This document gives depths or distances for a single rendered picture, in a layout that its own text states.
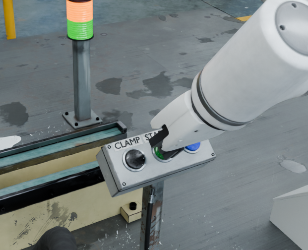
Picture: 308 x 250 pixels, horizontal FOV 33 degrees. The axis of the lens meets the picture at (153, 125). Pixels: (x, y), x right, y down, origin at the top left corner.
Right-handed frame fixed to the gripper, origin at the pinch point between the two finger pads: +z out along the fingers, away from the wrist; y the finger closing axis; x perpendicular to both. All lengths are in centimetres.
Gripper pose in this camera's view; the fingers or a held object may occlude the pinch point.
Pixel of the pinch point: (170, 145)
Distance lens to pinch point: 75.5
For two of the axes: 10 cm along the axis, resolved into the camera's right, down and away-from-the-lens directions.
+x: 3.8, 8.9, -2.4
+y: -8.5, 2.4, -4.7
